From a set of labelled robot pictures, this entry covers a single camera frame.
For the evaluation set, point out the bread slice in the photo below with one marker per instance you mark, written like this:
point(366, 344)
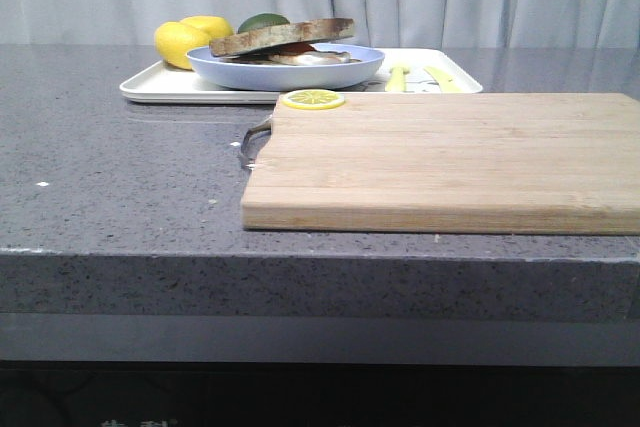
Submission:
point(312, 31)
point(257, 58)

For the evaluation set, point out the yellow lemon slice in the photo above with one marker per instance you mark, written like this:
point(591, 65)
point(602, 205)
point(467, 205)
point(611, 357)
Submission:
point(313, 99)

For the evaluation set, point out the yellow plastic fork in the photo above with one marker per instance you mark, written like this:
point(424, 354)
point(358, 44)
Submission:
point(397, 78)

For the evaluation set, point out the light blue round plate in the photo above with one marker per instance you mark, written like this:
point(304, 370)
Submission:
point(281, 77)

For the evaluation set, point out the white rectangular tray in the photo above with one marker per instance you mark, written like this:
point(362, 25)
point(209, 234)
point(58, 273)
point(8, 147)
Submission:
point(162, 84)

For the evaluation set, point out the metal cutting board handle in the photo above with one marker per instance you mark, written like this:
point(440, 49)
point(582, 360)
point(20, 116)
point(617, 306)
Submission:
point(247, 155)

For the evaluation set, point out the front yellow lemon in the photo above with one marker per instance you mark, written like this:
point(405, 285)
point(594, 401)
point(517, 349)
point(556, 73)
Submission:
point(173, 40)

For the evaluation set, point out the rear yellow lemon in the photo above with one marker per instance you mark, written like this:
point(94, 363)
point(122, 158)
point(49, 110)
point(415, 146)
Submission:
point(214, 26)

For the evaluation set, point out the green lime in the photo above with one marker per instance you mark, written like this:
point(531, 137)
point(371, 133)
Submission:
point(262, 20)

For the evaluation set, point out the wooden cutting board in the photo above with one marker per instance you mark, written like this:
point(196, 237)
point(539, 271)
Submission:
point(508, 163)

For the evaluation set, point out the fried egg toy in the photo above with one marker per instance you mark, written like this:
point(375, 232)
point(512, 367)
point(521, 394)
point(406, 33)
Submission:
point(304, 54)

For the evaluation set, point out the yellow plastic knife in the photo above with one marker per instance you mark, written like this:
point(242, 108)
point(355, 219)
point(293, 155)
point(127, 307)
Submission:
point(443, 79)

